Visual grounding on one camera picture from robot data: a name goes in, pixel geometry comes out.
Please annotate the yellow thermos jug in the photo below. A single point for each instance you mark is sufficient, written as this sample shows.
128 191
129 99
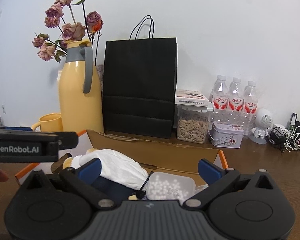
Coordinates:
79 90

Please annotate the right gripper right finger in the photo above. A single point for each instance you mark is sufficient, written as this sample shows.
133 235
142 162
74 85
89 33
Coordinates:
219 182

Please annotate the yellow mug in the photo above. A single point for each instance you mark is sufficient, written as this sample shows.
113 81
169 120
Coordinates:
49 123

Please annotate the small white tin box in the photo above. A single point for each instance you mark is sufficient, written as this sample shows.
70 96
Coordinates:
226 135

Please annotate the plush toy yellow white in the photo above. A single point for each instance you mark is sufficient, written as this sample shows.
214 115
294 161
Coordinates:
70 159

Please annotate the water bottle left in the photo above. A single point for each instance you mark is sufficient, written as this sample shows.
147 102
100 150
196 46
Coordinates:
219 98

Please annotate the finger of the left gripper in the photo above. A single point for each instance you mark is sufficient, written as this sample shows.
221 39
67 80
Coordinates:
17 128
67 139

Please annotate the clear plastic bead box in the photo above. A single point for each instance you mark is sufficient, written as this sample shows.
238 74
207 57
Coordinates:
166 186

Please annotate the red orange cardboard box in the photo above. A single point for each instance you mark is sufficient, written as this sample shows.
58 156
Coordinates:
152 155

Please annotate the navy blue pouch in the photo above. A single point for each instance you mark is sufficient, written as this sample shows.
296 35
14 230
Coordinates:
115 191

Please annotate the dried rose bouquet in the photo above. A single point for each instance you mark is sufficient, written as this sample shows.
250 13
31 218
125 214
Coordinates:
74 23

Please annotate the water bottle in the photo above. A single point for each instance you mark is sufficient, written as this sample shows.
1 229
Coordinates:
219 98
235 101
250 97

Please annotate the clear seed container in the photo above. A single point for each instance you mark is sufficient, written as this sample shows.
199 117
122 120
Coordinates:
193 122

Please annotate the white robot figurine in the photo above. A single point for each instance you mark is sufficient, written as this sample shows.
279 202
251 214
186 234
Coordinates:
263 121

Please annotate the water bottle right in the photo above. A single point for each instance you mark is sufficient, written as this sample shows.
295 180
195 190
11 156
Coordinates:
250 97

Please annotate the flat white red box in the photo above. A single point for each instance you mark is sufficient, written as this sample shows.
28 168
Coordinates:
190 98

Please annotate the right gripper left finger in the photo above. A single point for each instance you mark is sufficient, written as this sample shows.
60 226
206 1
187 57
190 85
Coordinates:
79 181

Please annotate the black paper bag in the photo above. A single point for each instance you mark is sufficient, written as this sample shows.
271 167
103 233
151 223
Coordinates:
139 83

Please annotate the water bottle middle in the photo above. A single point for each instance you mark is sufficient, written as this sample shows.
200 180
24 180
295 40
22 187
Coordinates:
235 101

